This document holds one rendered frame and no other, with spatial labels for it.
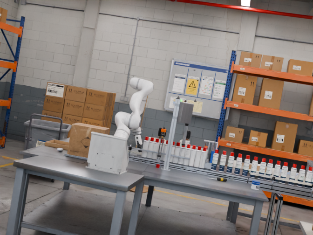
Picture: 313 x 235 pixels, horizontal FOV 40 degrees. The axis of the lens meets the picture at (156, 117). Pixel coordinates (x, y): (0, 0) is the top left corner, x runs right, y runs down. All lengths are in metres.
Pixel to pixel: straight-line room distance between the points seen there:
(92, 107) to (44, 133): 1.56
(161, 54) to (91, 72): 1.51
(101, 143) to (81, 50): 5.91
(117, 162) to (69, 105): 4.34
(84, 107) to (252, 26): 3.56
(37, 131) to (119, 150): 2.97
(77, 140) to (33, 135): 2.46
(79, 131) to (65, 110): 3.86
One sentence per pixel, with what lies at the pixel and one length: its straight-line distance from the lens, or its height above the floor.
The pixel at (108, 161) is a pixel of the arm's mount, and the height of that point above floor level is 0.92.
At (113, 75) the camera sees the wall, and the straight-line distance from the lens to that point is 9.04.
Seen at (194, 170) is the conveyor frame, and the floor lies 0.85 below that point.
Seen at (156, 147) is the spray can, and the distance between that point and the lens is 4.19.
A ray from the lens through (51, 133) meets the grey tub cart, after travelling 6.25.
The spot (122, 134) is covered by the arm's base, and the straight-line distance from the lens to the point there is 3.62.
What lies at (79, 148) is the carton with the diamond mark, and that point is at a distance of 3.89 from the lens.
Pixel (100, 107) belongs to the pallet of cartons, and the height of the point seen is 1.12.
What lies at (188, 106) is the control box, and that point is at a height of 1.44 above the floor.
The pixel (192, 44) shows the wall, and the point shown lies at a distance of 8.77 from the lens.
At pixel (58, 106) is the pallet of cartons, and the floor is 1.00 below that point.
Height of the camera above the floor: 1.50
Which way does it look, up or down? 3 degrees down
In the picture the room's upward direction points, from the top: 10 degrees clockwise
